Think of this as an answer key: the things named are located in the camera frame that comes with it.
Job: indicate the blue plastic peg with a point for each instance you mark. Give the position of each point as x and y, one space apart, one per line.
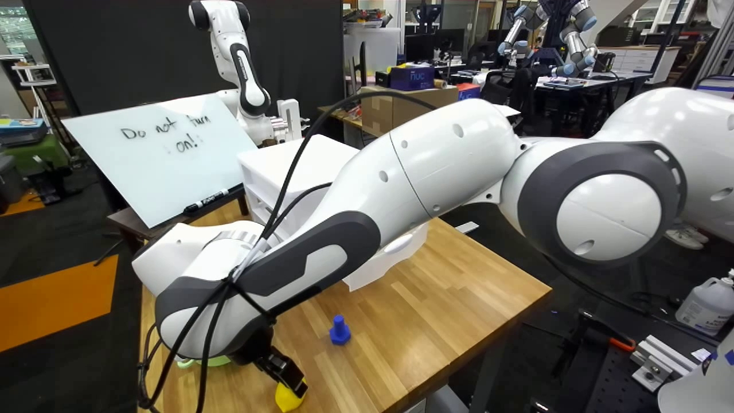
341 333

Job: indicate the white plastic bottle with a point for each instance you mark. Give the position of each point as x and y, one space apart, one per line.
708 302

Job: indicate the black backdrop panel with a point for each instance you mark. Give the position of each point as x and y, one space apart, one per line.
116 53

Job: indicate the blue storage crate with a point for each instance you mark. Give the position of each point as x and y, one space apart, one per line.
410 77

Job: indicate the orange floor mat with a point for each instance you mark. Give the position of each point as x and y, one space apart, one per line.
53 302

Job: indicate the whiteboard with handwriting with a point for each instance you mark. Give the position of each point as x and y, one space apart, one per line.
169 169

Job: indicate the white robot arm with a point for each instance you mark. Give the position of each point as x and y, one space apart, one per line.
443 162

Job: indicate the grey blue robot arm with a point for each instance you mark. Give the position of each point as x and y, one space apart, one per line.
575 38
517 30

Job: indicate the aluminium extrusion profile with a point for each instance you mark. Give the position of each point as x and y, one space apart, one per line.
662 364

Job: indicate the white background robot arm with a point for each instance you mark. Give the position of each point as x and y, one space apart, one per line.
231 47

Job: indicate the large cardboard box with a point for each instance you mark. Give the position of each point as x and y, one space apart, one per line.
404 112

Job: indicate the white paper slip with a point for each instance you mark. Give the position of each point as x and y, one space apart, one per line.
470 229

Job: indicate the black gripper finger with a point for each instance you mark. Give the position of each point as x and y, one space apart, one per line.
288 373

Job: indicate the translucent plastic drawer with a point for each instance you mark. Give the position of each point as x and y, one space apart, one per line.
390 255

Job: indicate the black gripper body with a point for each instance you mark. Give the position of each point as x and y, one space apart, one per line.
255 345

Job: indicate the yellow lemon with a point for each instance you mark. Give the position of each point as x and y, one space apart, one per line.
288 402

